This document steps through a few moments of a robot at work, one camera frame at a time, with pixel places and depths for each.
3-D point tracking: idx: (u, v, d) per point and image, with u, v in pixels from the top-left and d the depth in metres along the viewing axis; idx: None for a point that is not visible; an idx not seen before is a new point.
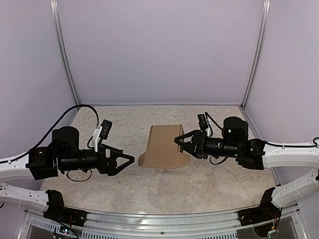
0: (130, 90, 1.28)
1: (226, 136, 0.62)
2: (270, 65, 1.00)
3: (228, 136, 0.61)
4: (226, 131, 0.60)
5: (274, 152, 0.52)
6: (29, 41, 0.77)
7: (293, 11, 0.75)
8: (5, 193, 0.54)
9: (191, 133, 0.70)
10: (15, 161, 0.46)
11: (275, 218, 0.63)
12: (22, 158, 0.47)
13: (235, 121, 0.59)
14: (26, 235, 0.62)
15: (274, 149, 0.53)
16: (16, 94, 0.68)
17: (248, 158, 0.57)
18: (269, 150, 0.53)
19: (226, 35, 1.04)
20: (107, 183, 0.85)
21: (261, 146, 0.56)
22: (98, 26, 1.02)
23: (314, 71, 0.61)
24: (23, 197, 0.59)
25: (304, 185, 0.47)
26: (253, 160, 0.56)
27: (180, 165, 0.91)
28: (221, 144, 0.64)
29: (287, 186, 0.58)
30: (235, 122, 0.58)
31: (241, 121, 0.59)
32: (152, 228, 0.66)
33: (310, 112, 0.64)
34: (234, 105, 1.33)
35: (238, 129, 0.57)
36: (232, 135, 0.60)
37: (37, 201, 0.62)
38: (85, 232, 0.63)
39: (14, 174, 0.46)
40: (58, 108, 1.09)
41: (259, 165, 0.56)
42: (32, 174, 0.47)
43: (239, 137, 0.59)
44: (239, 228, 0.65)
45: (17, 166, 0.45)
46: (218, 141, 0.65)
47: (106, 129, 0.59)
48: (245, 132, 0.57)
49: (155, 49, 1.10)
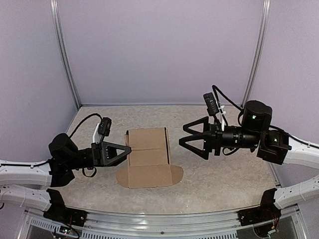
0: (130, 90, 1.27)
1: (245, 124, 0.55)
2: (270, 66, 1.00)
3: (248, 123, 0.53)
4: (247, 117, 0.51)
5: (299, 149, 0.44)
6: (29, 41, 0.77)
7: (293, 11, 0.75)
8: (9, 191, 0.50)
9: (201, 135, 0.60)
10: (37, 167, 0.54)
11: (275, 218, 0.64)
12: (42, 166, 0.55)
13: (256, 105, 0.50)
14: (26, 235, 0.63)
15: (299, 145, 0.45)
16: (16, 93, 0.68)
17: (270, 148, 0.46)
18: (294, 145, 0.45)
19: (226, 35, 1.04)
20: (107, 183, 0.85)
21: (285, 139, 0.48)
22: (98, 25, 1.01)
23: (314, 70, 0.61)
24: (27, 196, 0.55)
25: (310, 190, 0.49)
26: (276, 151, 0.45)
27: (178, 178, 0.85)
28: (239, 135, 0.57)
29: (291, 189, 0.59)
30: (257, 107, 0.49)
31: (264, 106, 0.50)
32: (152, 229, 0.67)
33: (310, 111, 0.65)
34: (234, 105, 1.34)
35: (263, 116, 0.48)
36: (253, 122, 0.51)
37: (40, 199, 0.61)
38: (85, 232, 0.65)
39: (30, 179, 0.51)
40: (57, 108, 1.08)
41: (280, 158, 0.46)
42: (51, 180, 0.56)
43: (263, 124, 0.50)
44: (239, 228, 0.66)
45: (40, 172, 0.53)
46: (235, 131, 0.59)
47: (102, 125, 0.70)
48: (269, 118, 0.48)
49: (155, 48, 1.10)
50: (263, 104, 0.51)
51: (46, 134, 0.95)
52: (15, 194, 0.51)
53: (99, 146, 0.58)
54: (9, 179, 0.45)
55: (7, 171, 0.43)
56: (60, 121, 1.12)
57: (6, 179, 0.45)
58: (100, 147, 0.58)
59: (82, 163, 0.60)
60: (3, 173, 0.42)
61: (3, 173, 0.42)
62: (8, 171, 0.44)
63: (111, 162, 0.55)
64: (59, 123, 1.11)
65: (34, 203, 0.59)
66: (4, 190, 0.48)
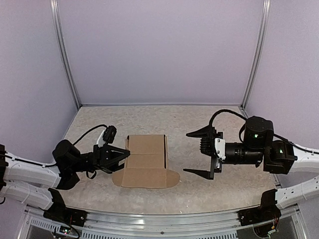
0: (129, 89, 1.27)
1: (246, 142, 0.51)
2: (270, 65, 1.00)
3: (250, 142, 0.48)
4: (249, 136, 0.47)
5: (305, 158, 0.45)
6: (29, 41, 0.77)
7: (293, 11, 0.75)
8: (14, 186, 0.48)
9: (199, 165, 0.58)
10: (47, 167, 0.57)
11: (275, 218, 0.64)
12: (51, 168, 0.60)
13: (257, 123, 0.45)
14: (26, 235, 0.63)
15: (304, 153, 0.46)
16: (16, 93, 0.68)
17: (276, 161, 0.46)
18: (300, 155, 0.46)
19: (226, 34, 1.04)
20: (107, 183, 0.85)
21: (289, 149, 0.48)
22: (98, 24, 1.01)
23: (314, 70, 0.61)
24: (31, 193, 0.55)
25: (313, 189, 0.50)
26: (282, 163, 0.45)
27: (174, 181, 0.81)
28: (240, 152, 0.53)
29: (293, 189, 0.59)
30: (258, 124, 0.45)
31: (263, 121, 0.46)
32: (153, 229, 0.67)
33: (310, 111, 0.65)
34: (234, 105, 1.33)
35: (266, 133, 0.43)
36: (256, 140, 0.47)
37: (43, 198, 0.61)
38: (85, 232, 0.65)
39: (39, 178, 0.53)
40: (57, 108, 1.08)
41: (286, 168, 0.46)
42: (58, 183, 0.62)
43: (264, 140, 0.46)
44: (239, 228, 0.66)
45: (50, 172, 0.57)
46: (235, 147, 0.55)
47: (107, 131, 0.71)
48: (272, 135, 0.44)
49: (155, 48, 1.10)
50: (260, 119, 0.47)
51: (46, 134, 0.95)
52: (19, 189, 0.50)
53: (101, 149, 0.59)
54: (20, 174, 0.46)
55: (20, 166, 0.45)
56: (60, 121, 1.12)
57: (18, 175, 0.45)
58: (101, 150, 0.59)
59: (84, 167, 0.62)
60: (16, 168, 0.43)
61: (17, 168, 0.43)
62: (21, 166, 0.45)
63: (109, 164, 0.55)
64: (59, 123, 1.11)
65: (36, 201, 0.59)
66: (10, 184, 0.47)
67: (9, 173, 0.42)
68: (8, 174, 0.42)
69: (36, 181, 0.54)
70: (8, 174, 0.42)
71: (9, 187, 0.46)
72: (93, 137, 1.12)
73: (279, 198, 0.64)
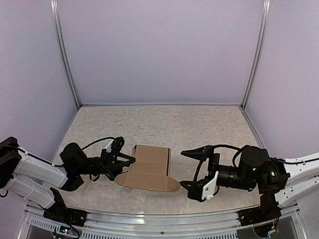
0: (129, 89, 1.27)
1: (241, 172, 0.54)
2: (270, 65, 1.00)
3: (248, 173, 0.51)
4: (247, 169, 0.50)
5: (297, 171, 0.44)
6: (29, 41, 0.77)
7: (293, 11, 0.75)
8: (21, 180, 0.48)
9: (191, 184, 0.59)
10: (56, 168, 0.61)
11: (275, 218, 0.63)
12: (59, 168, 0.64)
13: (252, 156, 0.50)
14: (26, 235, 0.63)
15: (295, 167, 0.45)
16: (16, 93, 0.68)
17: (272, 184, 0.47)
18: (291, 170, 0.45)
19: (227, 34, 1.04)
20: (107, 183, 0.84)
21: (281, 167, 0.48)
22: (98, 24, 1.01)
23: (314, 70, 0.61)
24: (35, 189, 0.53)
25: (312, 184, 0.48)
26: (277, 185, 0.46)
27: (173, 189, 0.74)
28: (235, 176, 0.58)
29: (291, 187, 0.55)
30: (254, 158, 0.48)
31: (258, 153, 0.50)
32: (152, 229, 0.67)
33: (310, 111, 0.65)
34: (234, 105, 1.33)
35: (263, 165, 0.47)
36: (253, 173, 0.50)
37: (46, 196, 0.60)
38: (85, 232, 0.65)
39: (47, 175, 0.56)
40: (57, 108, 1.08)
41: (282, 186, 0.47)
42: (64, 183, 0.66)
43: (261, 171, 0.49)
44: (239, 228, 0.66)
45: (59, 172, 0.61)
46: (230, 172, 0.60)
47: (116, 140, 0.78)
48: (268, 164, 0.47)
49: (155, 48, 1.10)
50: (256, 150, 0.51)
51: (46, 134, 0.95)
52: (25, 184, 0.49)
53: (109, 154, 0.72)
54: (30, 170, 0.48)
55: (32, 161, 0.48)
56: (60, 121, 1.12)
57: (29, 170, 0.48)
58: (110, 155, 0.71)
59: (90, 170, 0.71)
60: (29, 162, 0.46)
61: (29, 162, 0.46)
62: (32, 161, 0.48)
63: (118, 166, 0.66)
64: (59, 123, 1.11)
65: (40, 199, 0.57)
66: (18, 178, 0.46)
67: (21, 166, 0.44)
68: (21, 167, 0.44)
69: (44, 179, 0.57)
70: (20, 167, 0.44)
71: (17, 180, 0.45)
72: (93, 137, 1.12)
73: (279, 198, 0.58)
